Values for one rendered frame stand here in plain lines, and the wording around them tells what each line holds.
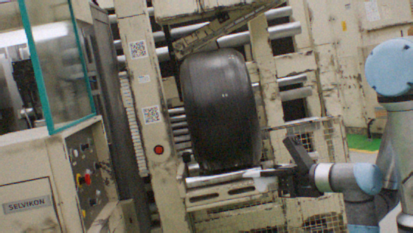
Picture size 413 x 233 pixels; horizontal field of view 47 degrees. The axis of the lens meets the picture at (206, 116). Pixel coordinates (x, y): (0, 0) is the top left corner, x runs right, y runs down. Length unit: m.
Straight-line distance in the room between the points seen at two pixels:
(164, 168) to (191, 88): 0.42
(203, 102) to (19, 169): 0.75
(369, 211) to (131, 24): 1.31
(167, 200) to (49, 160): 0.79
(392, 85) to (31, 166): 1.05
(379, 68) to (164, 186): 1.31
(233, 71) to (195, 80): 0.16
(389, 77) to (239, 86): 0.94
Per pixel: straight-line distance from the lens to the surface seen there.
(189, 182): 2.05
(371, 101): 6.58
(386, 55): 1.06
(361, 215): 1.22
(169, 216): 2.18
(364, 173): 1.18
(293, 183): 1.28
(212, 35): 2.46
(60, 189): 1.52
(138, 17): 2.09
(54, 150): 1.50
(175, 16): 2.34
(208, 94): 1.89
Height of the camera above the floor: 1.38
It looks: 6 degrees down
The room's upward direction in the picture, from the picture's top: 11 degrees counter-clockwise
